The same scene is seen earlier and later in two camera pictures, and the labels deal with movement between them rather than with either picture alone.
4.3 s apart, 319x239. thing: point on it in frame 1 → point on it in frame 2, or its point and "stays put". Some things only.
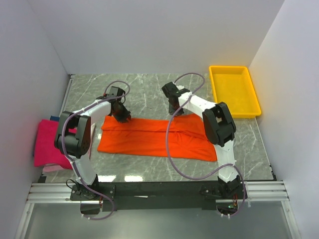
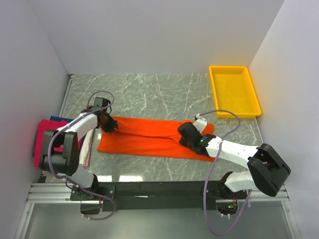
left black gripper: [126, 115] → [113, 124]
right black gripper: [171, 111] → [183, 143]
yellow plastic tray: [234, 85] stays put
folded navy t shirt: [56, 118] stays put
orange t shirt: [189, 137] stays put
